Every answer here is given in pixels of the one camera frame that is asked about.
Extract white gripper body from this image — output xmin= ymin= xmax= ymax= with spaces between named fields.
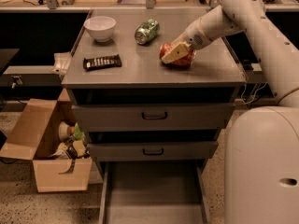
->
xmin=183 ymin=19 xmax=212 ymax=50

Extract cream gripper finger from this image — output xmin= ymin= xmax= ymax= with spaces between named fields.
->
xmin=161 ymin=42 xmax=190 ymax=63
xmin=171 ymin=36 xmax=185 ymax=45

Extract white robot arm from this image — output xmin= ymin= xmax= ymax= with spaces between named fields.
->
xmin=161 ymin=0 xmax=299 ymax=224

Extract green soda can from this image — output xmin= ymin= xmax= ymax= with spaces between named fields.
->
xmin=135 ymin=19 xmax=160 ymax=45

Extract grey drawer cabinet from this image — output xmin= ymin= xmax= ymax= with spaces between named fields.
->
xmin=61 ymin=7 xmax=247 ymax=172

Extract middle grey drawer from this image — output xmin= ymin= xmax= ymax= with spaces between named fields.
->
xmin=88 ymin=141 xmax=218 ymax=161

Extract top grey drawer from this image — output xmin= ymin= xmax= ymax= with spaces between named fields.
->
xmin=72 ymin=104 xmax=235 ymax=133

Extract open bottom grey drawer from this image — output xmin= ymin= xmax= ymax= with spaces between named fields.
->
xmin=98 ymin=161 xmax=211 ymax=224

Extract dark chocolate bar wrapper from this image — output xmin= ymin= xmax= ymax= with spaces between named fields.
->
xmin=83 ymin=54 xmax=122 ymax=71

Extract white bowl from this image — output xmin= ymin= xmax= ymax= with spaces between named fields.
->
xmin=84 ymin=16 xmax=116 ymax=42

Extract snack items in box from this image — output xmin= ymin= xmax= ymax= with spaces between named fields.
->
xmin=49 ymin=121 xmax=90 ymax=160

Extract open cardboard box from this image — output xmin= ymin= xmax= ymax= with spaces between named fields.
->
xmin=0 ymin=91 xmax=93 ymax=192

